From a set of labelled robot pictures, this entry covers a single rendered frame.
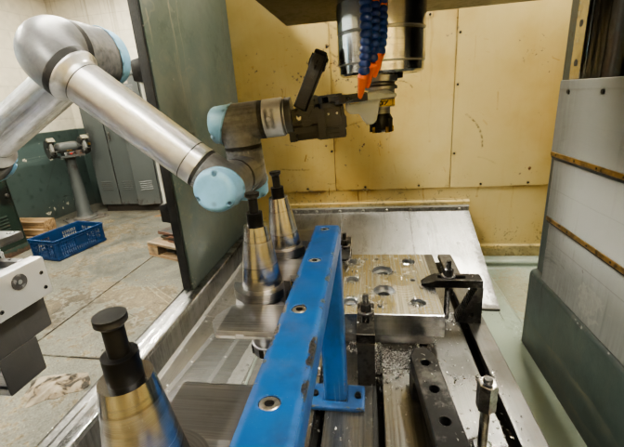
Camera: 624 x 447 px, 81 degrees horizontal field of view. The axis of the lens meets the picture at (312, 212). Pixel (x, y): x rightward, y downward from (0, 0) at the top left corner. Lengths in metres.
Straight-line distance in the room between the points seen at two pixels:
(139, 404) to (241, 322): 0.18
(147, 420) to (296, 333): 0.15
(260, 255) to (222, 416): 0.16
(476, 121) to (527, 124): 0.21
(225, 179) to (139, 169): 5.02
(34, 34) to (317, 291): 0.62
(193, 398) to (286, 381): 0.07
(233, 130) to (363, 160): 1.12
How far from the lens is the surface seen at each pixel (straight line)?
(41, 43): 0.77
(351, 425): 0.70
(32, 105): 0.97
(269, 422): 0.26
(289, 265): 0.47
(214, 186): 0.61
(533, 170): 1.94
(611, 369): 1.01
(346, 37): 0.70
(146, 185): 5.63
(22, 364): 1.08
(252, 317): 0.37
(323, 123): 0.71
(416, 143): 1.78
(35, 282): 1.02
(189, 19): 1.52
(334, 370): 0.67
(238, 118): 0.73
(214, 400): 0.30
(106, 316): 0.20
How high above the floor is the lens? 1.42
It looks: 18 degrees down
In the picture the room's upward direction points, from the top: 4 degrees counter-clockwise
